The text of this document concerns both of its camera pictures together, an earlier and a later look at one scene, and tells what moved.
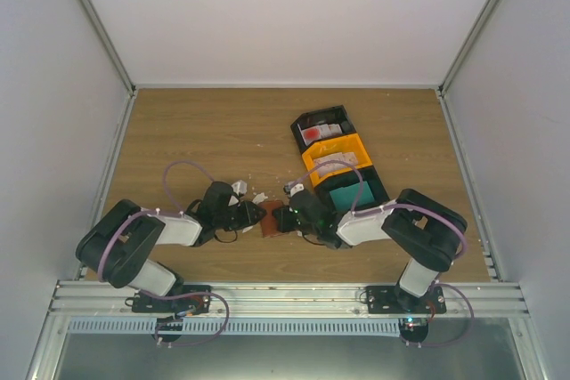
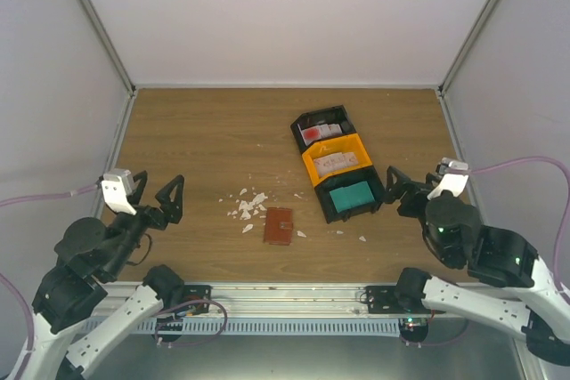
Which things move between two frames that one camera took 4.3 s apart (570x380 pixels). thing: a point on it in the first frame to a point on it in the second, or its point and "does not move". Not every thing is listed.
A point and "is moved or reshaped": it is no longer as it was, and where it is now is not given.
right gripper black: x=280 y=216 to x=415 y=190
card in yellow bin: x=349 y=157 does not move
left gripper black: x=248 y=219 to x=172 y=209
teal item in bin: x=345 y=198 does not move
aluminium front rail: x=278 y=299 does not move
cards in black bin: x=313 y=133 does not move
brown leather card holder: x=269 y=224 is moved or reshaped
